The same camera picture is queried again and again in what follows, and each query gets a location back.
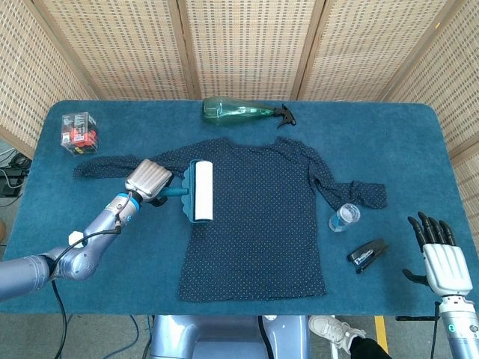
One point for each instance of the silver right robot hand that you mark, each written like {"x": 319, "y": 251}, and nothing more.
{"x": 447, "y": 265}

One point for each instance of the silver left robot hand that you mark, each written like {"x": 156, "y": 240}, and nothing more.
{"x": 147, "y": 177}

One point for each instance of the teal lint roller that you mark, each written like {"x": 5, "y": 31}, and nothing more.
{"x": 204, "y": 187}

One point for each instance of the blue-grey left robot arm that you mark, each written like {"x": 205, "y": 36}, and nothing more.
{"x": 78, "y": 261}

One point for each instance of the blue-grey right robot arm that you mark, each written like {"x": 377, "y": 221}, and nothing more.
{"x": 462, "y": 329}

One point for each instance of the navy polka dot shirt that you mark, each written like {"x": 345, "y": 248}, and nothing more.
{"x": 262, "y": 224}

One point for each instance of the black stapler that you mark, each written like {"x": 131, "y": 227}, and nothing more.
{"x": 368, "y": 254}

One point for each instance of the clear box with red items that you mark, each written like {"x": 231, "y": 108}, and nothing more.
{"x": 78, "y": 134}

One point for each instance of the teal table cloth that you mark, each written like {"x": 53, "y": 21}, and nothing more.
{"x": 131, "y": 269}

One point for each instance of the yellow floor tape strip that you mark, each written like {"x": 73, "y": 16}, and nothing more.
{"x": 381, "y": 333}

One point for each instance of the green plastic spray bottle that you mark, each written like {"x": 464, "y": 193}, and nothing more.
{"x": 228, "y": 110}

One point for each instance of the clear bottle blue label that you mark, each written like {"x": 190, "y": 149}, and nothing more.
{"x": 342, "y": 218}

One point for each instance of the black trouser leg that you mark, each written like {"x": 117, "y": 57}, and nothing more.
{"x": 368, "y": 349}

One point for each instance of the white sneaker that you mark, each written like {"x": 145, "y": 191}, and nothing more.
{"x": 333, "y": 329}

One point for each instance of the woven wood screen panel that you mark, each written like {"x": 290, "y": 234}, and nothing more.
{"x": 370, "y": 45}
{"x": 30, "y": 75}
{"x": 119, "y": 45}
{"x": 247, "y": 45}
{"x": 456, "y": 82}

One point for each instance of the blue-grey robot torso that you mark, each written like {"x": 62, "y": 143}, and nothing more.
{"x": 224, "y": 336}

